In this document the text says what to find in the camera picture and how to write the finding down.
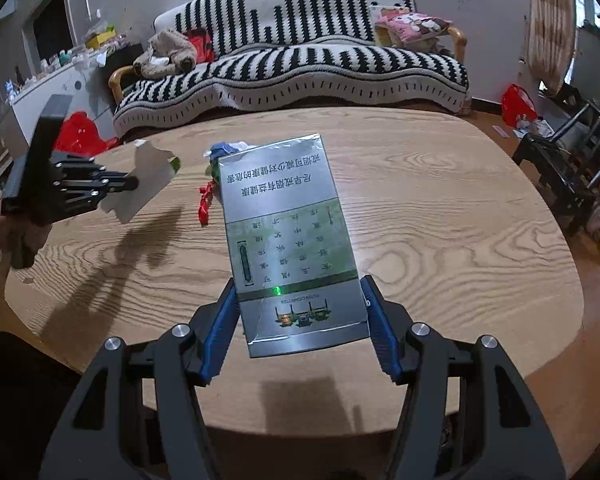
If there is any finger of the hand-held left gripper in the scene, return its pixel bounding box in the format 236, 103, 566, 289
54, 183, 140, 222
52, 152, 140, 187

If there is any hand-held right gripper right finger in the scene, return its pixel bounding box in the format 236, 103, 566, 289
359, 275, 567, 480

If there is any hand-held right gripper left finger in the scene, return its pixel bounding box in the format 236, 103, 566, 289
40, 277, 241, 480

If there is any green silver wrapper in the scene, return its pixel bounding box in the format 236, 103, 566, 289
100, 140, 182, 224

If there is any silver green printed carton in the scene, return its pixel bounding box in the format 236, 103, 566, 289
215, 133, 371, 359

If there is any red plastic stool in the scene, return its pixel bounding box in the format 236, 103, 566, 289
55, 111, 119, 157

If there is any white cabinet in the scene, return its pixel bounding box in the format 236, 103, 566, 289
0, 57, 112, 161

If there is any group of small bottles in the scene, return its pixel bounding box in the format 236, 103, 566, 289
5, 47, 88, 92

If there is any red ribbon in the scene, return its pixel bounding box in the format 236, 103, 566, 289
197, 180, 216, 226

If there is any black side cabinet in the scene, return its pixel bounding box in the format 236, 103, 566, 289
102, 44, 146, 81

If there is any yellow green box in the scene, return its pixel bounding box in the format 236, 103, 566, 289
86, 30, 117, 50

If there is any blue white plastic wrapper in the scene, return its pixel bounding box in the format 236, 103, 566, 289
209, 141, 251, 166

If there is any brown plush toy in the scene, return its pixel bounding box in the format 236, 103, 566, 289
132, 30, 199, 79

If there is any red cushion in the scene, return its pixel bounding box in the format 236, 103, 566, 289
185, 29, 216, 64

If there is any black white striped sofa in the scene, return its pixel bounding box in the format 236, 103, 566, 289
112, 0, 469, 134

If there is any black metal chair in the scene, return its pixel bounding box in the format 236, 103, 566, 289
512, 100, 600, 239

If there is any white plastic packet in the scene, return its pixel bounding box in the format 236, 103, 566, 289
515, 119, 556, 137

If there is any red plastic bag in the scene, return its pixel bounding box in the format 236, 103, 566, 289
501, 84, 539, 126

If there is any pink cartoon pillow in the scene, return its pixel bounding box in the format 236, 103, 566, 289
375, 7, 454, 49

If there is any beige patterned curtain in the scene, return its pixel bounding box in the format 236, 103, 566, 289
522, 0, 579, 94

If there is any wooden frame sofa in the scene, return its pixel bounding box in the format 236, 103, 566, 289
108, 0, 470, 136

